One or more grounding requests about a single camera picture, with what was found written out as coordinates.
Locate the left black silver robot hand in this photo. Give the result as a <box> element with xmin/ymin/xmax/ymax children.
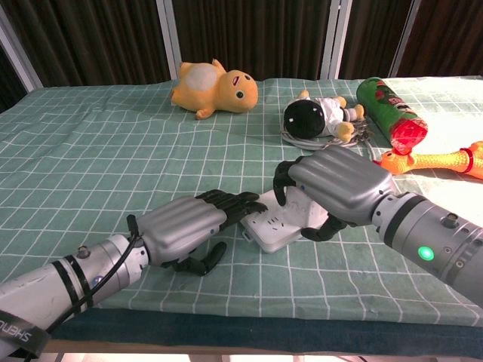
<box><xmin>126</xmin><ymin>189</ymin><xmax>269</xmax><ymax>277</ymax></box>

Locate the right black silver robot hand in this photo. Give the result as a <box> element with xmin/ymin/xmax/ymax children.
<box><xmin>273</xmin><ymin>146</ymin><xmax>397</xmax><ymax>242</ymax></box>

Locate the white power adapter plug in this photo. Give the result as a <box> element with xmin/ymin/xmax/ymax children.
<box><xmin>283</xmin><ymin>187</ymin><xmax>328</xmax><ymax>231</ymax></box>

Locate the white power strip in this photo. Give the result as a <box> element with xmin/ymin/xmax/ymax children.
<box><xmin>239</xmin><ymin>189</ymin><xmax>330</xmax><ymax>254</ymax></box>

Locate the astronaut plush doll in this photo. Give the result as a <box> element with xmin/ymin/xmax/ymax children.
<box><xmin>282</xmin><ymin>89</ymin><xmax>366</xmax><ymax>143</ymax></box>

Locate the orange rubber chicken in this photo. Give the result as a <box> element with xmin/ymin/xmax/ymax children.
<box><xmin>373</xmin><ymin>141</ymin><xmax>483</xmax><ymax>175</ymax></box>

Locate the green chips can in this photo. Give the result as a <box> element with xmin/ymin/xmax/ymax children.
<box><xmin>356</xmin><ymin>77</ymin><xmax>429</xmax><ymax>156</ymax></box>

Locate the green checkered tablecloth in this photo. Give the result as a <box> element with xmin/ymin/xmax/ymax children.
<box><xmin>0</xmin><ymin>75</ymin><xmax>483</xmax><ymax>346</ymax></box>

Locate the yellow plush toy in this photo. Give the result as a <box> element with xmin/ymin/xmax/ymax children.
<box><xmin>170</xmin><ymin>58</ymin><xmax>260</xmax><ymax>121</ymax></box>

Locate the dark brown curtain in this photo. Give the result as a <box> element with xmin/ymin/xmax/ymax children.
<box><xmin>0</xmin><ymin>0</ymin><xmax>483</xmax><ymax>114</ymax></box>

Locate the dark metal keychain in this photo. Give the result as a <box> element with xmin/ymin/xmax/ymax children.
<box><xmin>353</xmin><ymin>119</ymin><xmax>374</xmax><ymax>143</ymax></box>

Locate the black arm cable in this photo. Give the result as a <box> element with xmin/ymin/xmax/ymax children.
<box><xmin>48</xmin><ymin>213</ymin><xmax>141</xmax><ymax>335</ymax></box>

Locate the white aluminium frame post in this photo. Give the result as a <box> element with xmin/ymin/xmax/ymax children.
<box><xmin>320</xmin><ymin>0</ymin><xmax>354</xmax><ymax>80</ymax></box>
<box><xmin>0</xmin><ymin>7</ymin><xmax>44</xmax><ymax>92</ymax></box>
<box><xmin>388</xmin><ymin>0</ymin><xmax>422</xmax><ymax>78</ymax></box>
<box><xmin>155</xmin><ymin>0</ymin><xmax>182</xmax><ymax>81</ymax></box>

